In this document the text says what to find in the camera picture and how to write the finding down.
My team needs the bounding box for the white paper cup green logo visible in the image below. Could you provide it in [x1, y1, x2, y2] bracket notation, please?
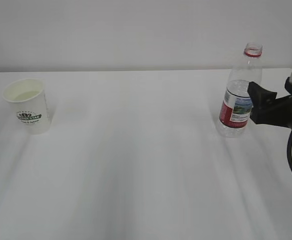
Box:
[3, 78, 51, 135]

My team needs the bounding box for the clear water bottle red label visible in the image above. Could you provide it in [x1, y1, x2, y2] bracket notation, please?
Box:
[216, 43, 263, 138]

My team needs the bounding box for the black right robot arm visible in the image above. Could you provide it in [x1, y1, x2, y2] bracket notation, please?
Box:
[248, 79, 292, 129]

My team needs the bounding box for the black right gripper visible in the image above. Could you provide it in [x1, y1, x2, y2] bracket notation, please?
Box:
[247, 81, 292, 129]

